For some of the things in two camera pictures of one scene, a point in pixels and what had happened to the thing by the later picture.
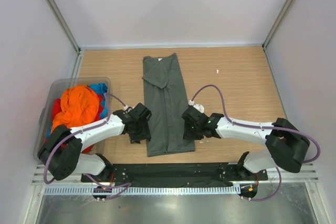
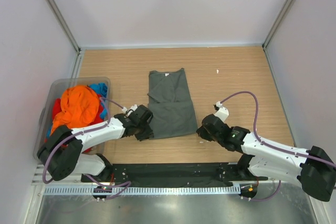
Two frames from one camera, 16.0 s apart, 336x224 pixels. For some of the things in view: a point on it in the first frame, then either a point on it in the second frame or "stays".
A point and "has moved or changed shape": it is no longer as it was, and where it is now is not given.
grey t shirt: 167,104 has moved or changed shape
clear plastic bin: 74,103 stays
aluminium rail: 281,173 stays
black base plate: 211,174 stays
